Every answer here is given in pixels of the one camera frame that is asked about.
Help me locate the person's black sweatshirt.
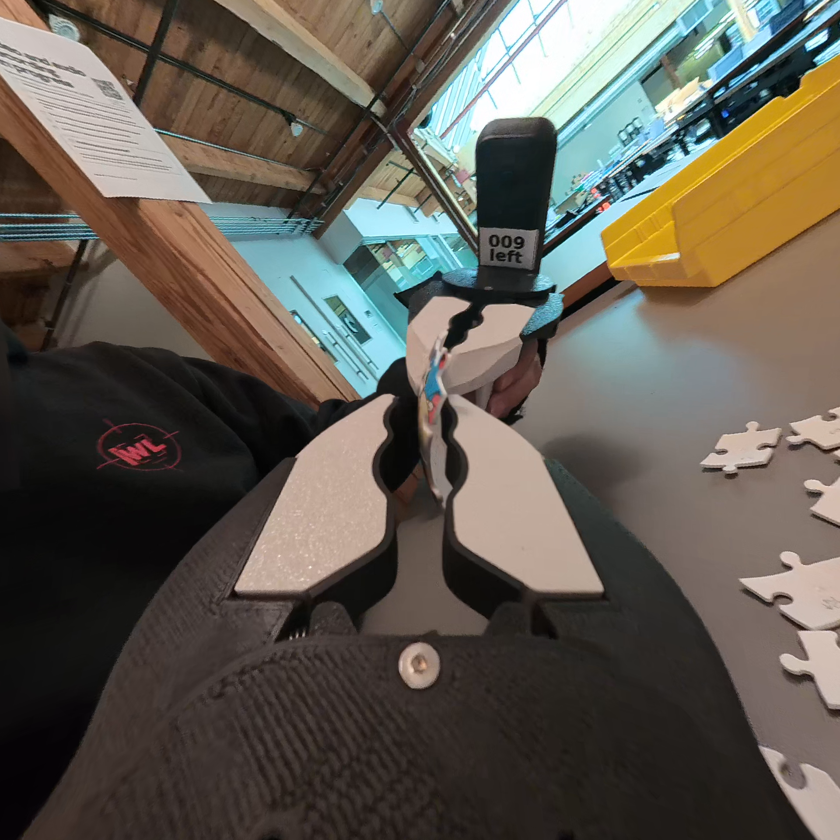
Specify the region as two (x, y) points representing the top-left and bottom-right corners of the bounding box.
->
(0, 322), (329, 840)

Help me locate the wooden post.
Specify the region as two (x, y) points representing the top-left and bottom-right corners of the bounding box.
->
(0, 82), (362, 408)

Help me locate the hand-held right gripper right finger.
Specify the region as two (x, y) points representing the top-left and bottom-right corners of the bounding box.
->
(441, 398), (606, 619)

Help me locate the person's left hand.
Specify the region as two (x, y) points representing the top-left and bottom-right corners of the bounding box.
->
(489, 354), (546, 421)

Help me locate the yellow plastic bin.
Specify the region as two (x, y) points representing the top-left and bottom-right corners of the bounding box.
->
(600, 56), (840, 288)

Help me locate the pile of white puzzle pieces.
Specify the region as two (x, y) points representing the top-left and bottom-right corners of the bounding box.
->
(700, 407), (840, 840)

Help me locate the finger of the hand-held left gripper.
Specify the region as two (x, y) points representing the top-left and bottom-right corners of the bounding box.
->
(445, 304), (535, 413)
(405, 294), (471, 396)

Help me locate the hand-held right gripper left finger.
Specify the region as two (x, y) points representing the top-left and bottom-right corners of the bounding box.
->
(233, 394), (400, 611)

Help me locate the paper notice sheet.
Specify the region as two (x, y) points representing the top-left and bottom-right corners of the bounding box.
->
(0, 16), (212, 204)

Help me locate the metal cable tray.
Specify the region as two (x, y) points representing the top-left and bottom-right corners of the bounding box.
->
(0, 211), (324, 242)

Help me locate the long black workbench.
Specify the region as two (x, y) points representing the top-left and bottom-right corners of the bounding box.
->
(558, 0), (840, 217)

